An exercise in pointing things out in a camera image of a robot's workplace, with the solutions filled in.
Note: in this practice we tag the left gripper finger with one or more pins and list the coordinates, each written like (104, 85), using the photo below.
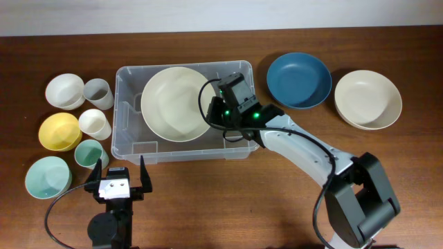
(145, 177)
(95, 175)

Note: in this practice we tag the cream plastic cup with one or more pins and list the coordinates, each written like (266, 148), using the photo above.
(94, 123)

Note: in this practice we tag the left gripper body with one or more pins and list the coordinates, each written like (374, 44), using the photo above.
(136, 194)

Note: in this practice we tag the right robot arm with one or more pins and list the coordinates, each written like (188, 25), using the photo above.
(356, 200)

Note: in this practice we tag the white small bowl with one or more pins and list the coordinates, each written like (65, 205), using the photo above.
(65, 91)

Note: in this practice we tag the dark blue plate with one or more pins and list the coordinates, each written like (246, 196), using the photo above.
(299, 80)

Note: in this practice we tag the clear plastic storage container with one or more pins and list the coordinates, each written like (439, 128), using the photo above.
(132, 138)

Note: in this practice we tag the mint green small bowl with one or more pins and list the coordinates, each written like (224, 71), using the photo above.
(48, 178)

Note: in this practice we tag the beige plate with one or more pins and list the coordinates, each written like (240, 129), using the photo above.
(367, 100)

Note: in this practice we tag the yellow small bowl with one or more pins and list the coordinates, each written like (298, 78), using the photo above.
(60, 132)

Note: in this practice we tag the cream plate front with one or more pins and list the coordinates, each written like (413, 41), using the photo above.
(172, 103)

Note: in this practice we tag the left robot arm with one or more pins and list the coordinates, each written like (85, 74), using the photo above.
(113, 227)

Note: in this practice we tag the grey plastic cup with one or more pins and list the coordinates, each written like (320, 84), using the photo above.
(98, 92)

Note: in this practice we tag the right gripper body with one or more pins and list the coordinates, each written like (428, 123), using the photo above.
(219, 113)

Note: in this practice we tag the mint green plastic cup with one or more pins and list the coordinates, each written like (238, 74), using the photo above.
(88, 152)

